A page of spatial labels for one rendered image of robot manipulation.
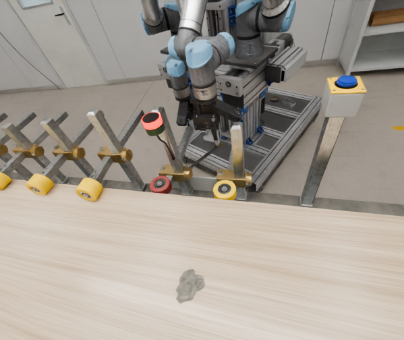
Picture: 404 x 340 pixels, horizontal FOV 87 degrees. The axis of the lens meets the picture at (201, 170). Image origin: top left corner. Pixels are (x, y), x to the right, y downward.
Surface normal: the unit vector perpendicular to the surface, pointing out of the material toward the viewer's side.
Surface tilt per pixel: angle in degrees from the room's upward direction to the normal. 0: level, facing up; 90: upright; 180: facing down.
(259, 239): 0
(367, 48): 90
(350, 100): 90
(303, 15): 90
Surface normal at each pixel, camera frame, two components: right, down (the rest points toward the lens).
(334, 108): -0.22, 0.75
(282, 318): -0.17, -0.66
